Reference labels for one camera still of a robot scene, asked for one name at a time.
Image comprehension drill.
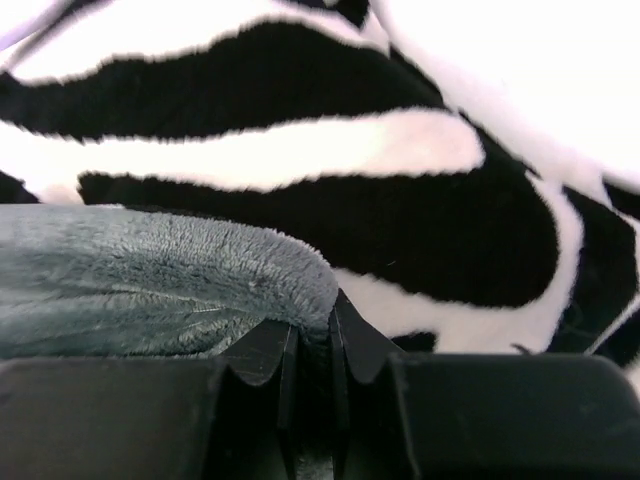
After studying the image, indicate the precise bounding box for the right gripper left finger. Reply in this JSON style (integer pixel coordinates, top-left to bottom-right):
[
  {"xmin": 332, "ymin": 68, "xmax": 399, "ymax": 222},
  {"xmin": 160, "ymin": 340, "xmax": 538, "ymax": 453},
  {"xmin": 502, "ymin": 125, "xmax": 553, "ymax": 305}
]
[{"xmin": 1, "ymin": 321, "xmax": 299, "ymax": 479}]

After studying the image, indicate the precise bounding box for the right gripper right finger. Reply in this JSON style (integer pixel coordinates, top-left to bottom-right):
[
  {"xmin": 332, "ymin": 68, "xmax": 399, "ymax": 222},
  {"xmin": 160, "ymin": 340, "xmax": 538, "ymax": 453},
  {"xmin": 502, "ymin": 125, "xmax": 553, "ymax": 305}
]
[{"xmin": 330, "ymin": 295, "xmax": 639, "ymax": 479}]

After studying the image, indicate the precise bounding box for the zebra and grey pillowcase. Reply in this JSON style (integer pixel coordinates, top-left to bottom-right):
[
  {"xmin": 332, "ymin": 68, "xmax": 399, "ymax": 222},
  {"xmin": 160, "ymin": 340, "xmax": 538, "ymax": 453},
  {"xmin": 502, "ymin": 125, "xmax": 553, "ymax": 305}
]
[{"xmin": 1, "ymin": 1, "xmax": 639, "ymax": 370}]

